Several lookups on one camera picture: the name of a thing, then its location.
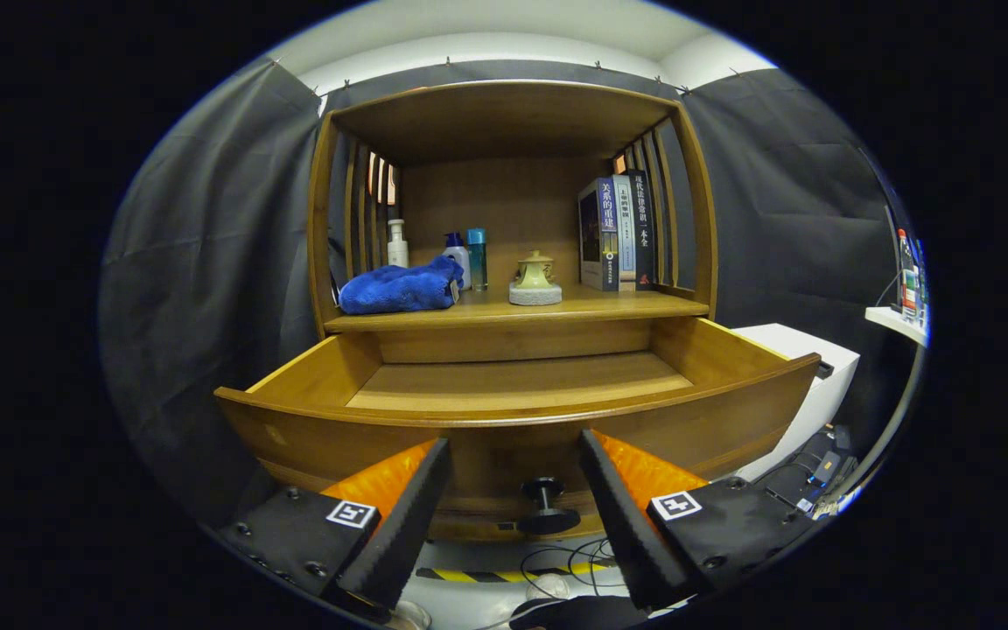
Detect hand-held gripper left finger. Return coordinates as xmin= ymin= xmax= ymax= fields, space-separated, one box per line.
xmin=217 ymin=437 xmax=452 ymax=613

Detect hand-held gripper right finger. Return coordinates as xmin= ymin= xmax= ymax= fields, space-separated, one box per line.
xmin=580 ymin=429 xmax=820 ymax=612

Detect wooden drawer with black knob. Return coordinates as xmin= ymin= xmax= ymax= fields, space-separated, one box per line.
xmin=213 ymin=317 xmax=822 ymax=543

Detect wooden countertop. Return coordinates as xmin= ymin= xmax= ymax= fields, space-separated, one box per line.
xmin=323 ymin=282 xmax=711 ymax=333

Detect wooden cabinet with slatted sides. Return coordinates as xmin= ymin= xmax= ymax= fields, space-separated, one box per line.
xmin=307 ymin=79 xmax=719 ymax=335

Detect yellow black hazard tape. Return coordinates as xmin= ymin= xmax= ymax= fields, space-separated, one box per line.
xmin=416 ymin=560 xmax=619 ymax=585

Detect blue towel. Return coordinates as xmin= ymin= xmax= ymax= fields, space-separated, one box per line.
xmin=338 ymin=255 xmax=465 ymax=316

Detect white box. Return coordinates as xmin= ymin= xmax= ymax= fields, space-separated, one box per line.
xmin=731 ymin=323 xmax=861 ymax=484

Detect beige lidded teacup with saucer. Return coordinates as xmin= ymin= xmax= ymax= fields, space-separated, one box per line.
xmin=515 ymin=250 xmax=557 ymax=290

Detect clear blue bottle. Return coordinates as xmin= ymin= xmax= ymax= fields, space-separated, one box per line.
xmin=466 ymin=227 xmax=489 ymax=292

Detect white lotion bottle blue cap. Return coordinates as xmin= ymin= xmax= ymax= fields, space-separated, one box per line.
xmin=443 ymin=232 xmax=472 ymax=290

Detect black floor cables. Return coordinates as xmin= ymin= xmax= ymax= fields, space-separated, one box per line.
xmin=517 ymin=538 xmax=627 ymax=605

